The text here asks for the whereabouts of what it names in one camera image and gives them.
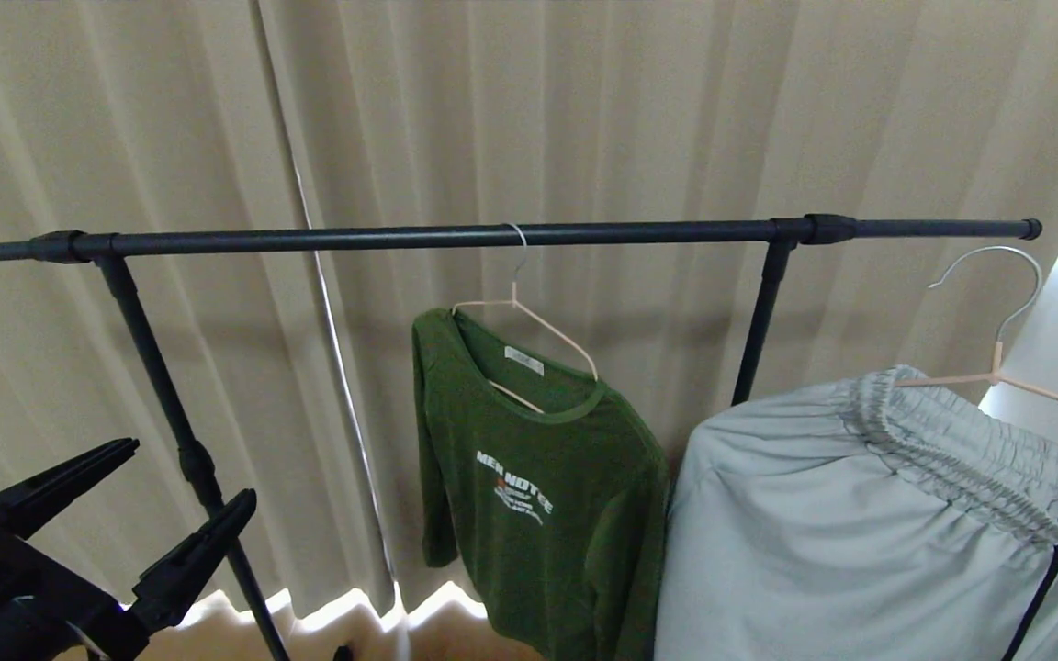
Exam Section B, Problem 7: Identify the green long-sleeved shirt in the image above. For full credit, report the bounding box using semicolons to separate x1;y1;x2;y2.
411;308;670;661

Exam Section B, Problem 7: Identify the black clothes rack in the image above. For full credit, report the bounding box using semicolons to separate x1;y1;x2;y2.
0;214;1042;661

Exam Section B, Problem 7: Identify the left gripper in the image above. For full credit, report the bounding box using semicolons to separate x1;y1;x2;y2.
0;438;259;661

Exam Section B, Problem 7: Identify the pink clothes hanger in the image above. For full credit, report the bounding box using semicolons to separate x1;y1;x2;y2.
892;245;1058;421
451;223;600;414

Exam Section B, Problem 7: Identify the pale grey garment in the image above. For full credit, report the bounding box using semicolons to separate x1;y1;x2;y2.
653;364;1058;661

